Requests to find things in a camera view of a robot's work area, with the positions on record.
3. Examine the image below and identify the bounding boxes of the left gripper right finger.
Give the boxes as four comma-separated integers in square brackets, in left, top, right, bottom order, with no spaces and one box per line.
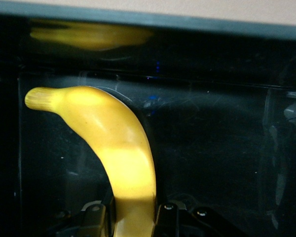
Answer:
[153,200,240,237]

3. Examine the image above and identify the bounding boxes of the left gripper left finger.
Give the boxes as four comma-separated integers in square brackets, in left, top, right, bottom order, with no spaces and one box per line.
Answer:
[55,197,116,237]

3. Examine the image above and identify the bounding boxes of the yellow banana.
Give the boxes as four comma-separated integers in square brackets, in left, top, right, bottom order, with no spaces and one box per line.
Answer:
[24,85,157,237]

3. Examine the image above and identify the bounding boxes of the black plastic box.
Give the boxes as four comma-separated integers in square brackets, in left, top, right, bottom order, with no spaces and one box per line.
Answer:
[0,1,296,237]

